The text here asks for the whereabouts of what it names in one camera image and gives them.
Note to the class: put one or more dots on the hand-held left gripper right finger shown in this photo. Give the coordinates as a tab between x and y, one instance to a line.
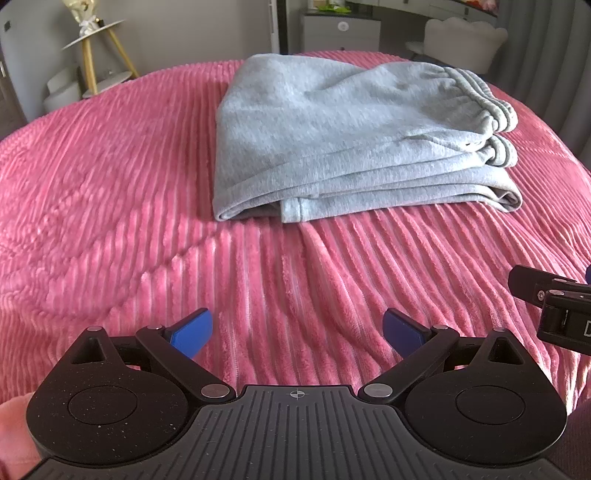
399	332

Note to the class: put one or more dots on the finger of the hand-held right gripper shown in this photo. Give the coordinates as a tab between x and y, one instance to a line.
526	279

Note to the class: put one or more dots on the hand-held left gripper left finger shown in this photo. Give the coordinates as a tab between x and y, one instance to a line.
194	334

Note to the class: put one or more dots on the grey sweat pants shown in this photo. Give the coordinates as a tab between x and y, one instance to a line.
332	124

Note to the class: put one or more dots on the pink ribbed blanket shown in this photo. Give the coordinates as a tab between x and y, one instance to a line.
115	184

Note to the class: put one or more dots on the grey curtain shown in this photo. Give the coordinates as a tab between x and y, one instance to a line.
545	55

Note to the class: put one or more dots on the white shell-back chair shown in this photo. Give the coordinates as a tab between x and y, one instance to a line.
461	44

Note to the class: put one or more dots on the white round bin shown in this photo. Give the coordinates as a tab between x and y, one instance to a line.
62	90

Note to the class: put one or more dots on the yellow-legged round side table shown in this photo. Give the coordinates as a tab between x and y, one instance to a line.
87	60

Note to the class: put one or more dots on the white bedside cabinet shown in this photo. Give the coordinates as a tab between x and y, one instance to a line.
341	32

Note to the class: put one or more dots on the wrapped flower bouquet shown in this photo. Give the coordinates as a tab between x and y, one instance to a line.
83	16

